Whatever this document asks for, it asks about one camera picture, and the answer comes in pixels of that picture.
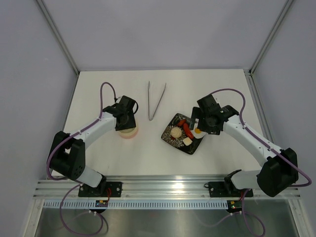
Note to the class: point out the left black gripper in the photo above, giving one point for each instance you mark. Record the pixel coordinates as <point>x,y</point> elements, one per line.
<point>131,124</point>

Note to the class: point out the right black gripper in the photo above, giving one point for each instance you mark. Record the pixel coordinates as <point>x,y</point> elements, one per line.
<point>197,113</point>

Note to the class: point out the cream lunch box lid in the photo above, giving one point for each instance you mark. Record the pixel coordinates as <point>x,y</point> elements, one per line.
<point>130,129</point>

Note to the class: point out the cream pink lunch box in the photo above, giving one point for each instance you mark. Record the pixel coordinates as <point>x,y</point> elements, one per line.
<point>128,135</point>

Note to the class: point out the metal tongs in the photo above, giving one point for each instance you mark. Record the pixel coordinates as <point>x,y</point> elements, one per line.
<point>152,107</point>

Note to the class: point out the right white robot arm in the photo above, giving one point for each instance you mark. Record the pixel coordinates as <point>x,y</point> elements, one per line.
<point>278,166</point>

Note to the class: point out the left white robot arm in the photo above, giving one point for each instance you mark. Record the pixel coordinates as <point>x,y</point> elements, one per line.
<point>67,155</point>

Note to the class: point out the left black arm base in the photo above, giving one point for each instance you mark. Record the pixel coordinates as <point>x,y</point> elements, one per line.
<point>103,190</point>

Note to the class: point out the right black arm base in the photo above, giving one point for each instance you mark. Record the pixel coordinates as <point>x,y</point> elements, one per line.
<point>222,189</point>

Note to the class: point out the small red shrimp toy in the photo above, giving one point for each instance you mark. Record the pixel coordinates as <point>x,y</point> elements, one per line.
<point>181,122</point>

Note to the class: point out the fried egg toy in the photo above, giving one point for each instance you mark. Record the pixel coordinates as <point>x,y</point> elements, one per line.
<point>198,134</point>

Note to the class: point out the red sausage toy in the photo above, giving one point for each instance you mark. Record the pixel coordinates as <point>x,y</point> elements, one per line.
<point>187,131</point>

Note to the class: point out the white steamed bun toy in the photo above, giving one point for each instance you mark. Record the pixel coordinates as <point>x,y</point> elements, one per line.
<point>176,132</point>

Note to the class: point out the black patterned square plate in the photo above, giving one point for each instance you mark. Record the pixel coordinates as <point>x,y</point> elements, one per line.
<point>177,142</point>

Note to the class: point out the cream tofu block toy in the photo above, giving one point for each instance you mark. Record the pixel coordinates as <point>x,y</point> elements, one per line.
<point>187,141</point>

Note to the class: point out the white slotted cable duct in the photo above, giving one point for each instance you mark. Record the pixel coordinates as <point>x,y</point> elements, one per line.
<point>138,204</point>

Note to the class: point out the left aluminium frame post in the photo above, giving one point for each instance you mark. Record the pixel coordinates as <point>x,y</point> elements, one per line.
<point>58,37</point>

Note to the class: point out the aluminium frame post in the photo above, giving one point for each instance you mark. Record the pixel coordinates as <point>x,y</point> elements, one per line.
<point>58,37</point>
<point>271,35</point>

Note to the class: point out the right aluminium frame post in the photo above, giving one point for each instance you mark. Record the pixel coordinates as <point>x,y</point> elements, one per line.
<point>271,35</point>

